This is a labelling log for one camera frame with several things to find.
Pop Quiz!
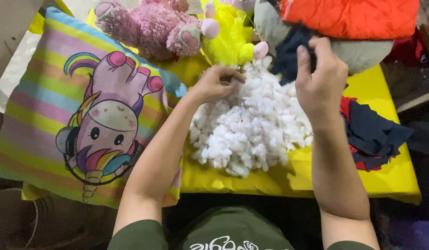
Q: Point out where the person's right hand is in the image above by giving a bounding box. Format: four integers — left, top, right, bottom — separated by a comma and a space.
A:
295, 37, 349, 130

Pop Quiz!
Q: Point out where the person's green shirt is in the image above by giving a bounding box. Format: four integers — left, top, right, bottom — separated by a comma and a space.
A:
107, 206, 376, 250

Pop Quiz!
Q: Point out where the pile of white stuffing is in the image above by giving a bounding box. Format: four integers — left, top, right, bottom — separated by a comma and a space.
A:
188, 56, 314, 178

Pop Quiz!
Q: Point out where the yellow plush toy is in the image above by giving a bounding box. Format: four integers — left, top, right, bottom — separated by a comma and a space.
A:
199, 0, 269, 66

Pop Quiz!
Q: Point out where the pink plush toy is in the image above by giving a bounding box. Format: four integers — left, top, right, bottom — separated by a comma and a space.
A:
94, 0, 221, 61

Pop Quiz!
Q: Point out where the striped unicorn print pillow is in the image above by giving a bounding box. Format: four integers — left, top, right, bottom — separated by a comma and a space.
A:
0, 7, 188, 209

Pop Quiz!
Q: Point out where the pile of navy red scraps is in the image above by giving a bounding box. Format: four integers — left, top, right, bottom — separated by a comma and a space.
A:
340, 97, 414, 172

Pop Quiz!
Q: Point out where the grey fabric cushion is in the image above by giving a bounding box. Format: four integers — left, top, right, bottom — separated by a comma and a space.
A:
253, 0, 395, 75

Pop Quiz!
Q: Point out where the person's left hand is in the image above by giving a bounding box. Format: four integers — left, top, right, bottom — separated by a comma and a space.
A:
191, 65, 247, 105

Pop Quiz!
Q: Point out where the dark round container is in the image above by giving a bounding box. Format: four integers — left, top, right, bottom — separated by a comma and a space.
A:
0, 188, 90, 250

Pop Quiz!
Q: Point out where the yellow table cloth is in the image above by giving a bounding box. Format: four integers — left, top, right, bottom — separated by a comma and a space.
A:
22, 0, 423, 205

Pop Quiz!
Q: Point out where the navy blue fabric piece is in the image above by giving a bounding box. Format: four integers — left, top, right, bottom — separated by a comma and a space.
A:
270, 24, 317, 86

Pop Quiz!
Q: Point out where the orange quilted cushion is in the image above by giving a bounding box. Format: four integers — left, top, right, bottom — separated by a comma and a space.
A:
279, 0, 420, 40

